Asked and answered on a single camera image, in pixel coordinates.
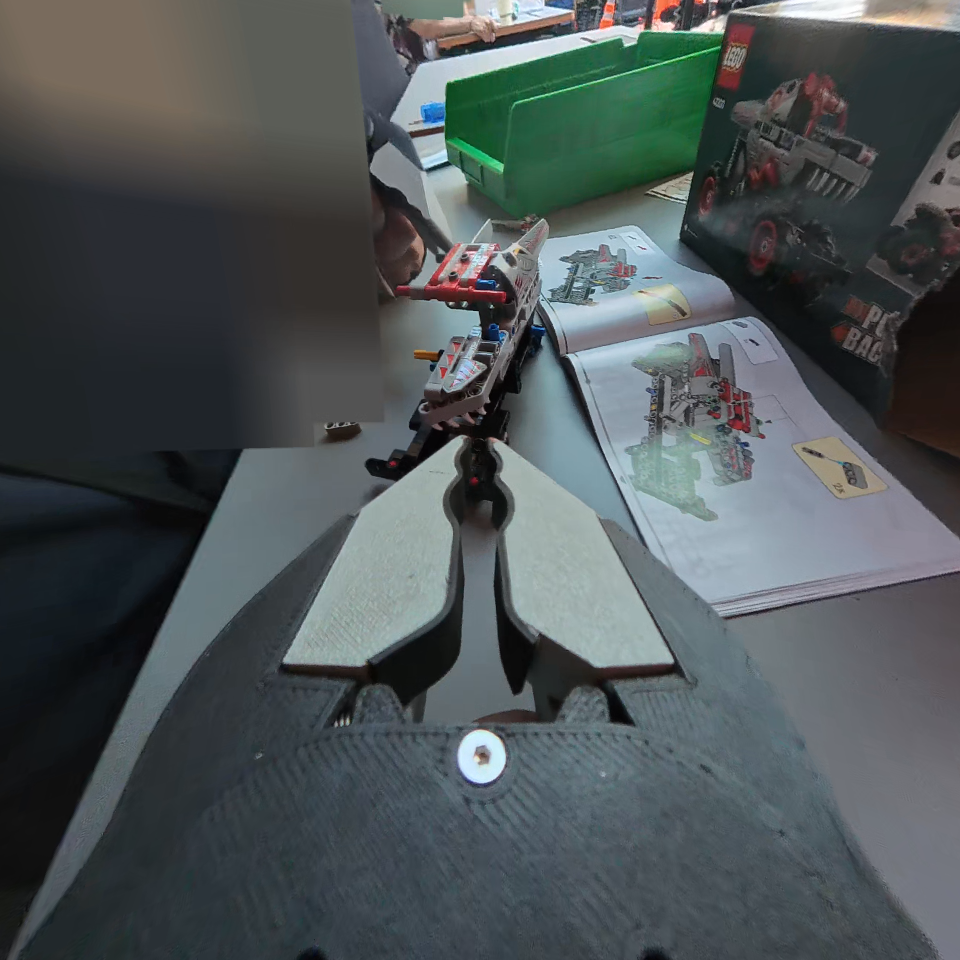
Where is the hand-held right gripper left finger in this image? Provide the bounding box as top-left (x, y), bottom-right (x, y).
top-left (281, 437), bottom-right (475, 723)

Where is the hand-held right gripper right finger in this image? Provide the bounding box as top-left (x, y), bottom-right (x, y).
top-left (486, 438), bottom-right (678, 723)

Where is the grey red lego truck model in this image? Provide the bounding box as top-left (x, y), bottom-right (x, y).
top-left (365, 216), bottom-right (554, 505)

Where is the lego instruction booklet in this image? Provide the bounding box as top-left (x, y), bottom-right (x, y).
top-left (536, 225), bottom-right (960, 618)

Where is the black lego set box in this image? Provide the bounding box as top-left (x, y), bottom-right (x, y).
top-left (678, 7), bottom-right (960, 460)

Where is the person's left hand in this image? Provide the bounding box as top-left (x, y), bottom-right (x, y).
top-left (377, 216), bottom-right (432, 303)

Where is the green plastic bin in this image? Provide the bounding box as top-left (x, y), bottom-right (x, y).
top-left (444, 30), bottom-right (726, 220)

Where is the person's dark blue jacket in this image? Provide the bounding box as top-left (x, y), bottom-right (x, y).
top-left (0, 450), bottom-right (245, 909)

